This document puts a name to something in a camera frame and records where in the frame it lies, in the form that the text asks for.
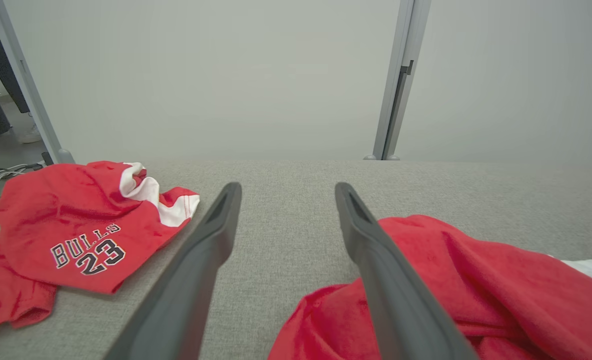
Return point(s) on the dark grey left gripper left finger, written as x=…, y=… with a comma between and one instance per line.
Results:
x=186, y=290

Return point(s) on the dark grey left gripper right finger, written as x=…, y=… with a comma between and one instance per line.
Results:
x=396, y=300

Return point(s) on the red white-trimmed basketball jersey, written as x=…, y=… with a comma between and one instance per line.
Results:
x=501, y=300

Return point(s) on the red Bulls 23 shorts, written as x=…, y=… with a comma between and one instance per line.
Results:
x=76, y=210

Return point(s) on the white shoe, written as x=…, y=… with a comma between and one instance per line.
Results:
x=30, y=136

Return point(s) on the grey double partition post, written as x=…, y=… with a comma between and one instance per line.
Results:
x=401, y=40

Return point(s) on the grey single partition post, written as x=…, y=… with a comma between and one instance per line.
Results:
x=26, y=85

